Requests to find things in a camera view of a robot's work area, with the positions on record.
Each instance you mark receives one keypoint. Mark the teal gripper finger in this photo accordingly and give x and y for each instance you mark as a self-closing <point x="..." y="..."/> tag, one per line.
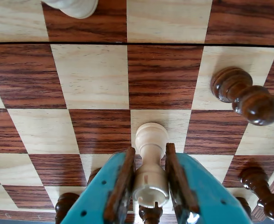
<point x="97" y="193"/>
<point x="204" y="193"/>

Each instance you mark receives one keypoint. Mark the light wooden rook chess piece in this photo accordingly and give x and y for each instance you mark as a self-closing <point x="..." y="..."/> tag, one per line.
<point x="150" y="140"/>

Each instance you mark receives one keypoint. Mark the dark brown king chess piece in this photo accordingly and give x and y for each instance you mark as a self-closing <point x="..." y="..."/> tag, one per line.
<point x="65" y="205"/>

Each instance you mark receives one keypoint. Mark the dark brown pawn chess piece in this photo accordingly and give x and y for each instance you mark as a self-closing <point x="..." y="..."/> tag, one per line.
<point x="244" y="95"/>
<point x="258" y="186"/>

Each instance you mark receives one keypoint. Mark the dark brown bishop chess piece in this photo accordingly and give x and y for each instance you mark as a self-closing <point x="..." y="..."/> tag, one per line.
<point x="150" y="214"/>

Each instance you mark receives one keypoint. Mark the light wooden pawn chess piece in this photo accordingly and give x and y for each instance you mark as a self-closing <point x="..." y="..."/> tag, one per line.
<point x="71" y="7"/>

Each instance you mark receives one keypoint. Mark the folding wooden chessboard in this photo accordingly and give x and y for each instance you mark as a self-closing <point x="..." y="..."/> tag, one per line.
<point x="92" y="77"/>

